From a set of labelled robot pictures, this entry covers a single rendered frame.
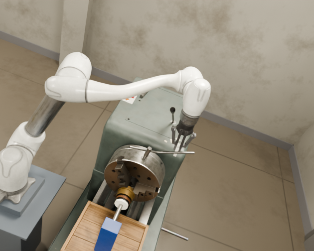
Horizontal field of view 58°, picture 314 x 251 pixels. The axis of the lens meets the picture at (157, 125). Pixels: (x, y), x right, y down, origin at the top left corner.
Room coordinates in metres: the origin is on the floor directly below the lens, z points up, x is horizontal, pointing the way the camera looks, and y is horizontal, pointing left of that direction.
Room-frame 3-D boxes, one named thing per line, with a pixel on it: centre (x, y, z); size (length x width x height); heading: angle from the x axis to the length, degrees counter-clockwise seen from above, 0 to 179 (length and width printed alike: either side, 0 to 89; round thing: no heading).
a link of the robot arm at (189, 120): (1.09, -0.13, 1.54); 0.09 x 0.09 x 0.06
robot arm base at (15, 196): (0.85, 0.63, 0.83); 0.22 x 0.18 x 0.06; 0
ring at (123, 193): (0.88, 0.02, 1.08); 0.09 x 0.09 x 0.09; 88
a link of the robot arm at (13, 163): (0.88, 0.64, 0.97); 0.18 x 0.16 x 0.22; 14
